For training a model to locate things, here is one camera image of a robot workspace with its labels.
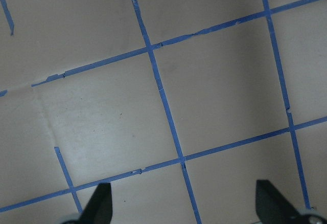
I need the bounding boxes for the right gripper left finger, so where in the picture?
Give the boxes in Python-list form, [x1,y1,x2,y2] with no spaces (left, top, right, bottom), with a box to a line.
[77,183,113,224]

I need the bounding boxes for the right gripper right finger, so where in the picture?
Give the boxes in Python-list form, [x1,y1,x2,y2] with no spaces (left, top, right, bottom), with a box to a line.
[255,180,307,224]

